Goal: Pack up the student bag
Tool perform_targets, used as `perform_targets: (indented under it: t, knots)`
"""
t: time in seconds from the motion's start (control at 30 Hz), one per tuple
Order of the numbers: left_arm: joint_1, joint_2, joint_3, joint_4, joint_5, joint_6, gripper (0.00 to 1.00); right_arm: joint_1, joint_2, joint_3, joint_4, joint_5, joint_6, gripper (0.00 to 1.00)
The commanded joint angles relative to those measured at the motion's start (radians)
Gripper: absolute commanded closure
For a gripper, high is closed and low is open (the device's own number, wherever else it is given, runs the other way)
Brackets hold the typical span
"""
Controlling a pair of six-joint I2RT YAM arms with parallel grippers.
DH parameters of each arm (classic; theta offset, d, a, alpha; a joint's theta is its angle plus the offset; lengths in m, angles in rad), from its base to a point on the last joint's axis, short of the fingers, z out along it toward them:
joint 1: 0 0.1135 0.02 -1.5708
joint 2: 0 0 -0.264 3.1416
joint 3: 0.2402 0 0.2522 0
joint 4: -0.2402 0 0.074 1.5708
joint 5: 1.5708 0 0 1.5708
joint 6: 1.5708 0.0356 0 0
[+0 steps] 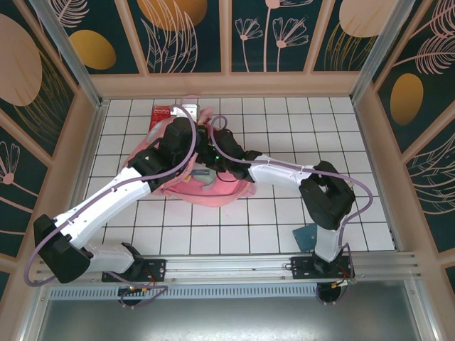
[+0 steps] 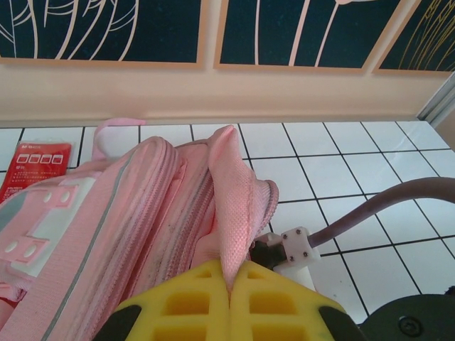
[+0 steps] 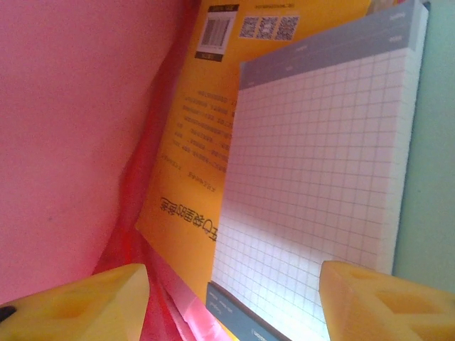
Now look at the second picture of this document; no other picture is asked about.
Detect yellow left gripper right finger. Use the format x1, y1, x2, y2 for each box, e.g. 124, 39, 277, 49
227, 261, 363, 341

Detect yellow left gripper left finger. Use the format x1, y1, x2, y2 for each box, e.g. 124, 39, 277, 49
87, 259, 232, 341

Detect pink student backpack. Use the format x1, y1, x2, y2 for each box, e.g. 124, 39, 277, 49
0, 119, 280, 341

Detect red plastic packet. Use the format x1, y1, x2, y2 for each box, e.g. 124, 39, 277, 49
0, 141, 74, 207

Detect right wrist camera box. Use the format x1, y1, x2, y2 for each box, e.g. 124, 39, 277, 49
250, 240, 285, 273

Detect aluminium frame post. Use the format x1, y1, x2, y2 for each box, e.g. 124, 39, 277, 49
417, 69, 455, 129

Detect dark wall panel pink flowers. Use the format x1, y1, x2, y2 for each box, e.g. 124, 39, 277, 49
213, 0, 367, 75

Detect dark wall panel fern leaves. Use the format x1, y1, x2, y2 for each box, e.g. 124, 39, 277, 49
0, 0, 208, 70

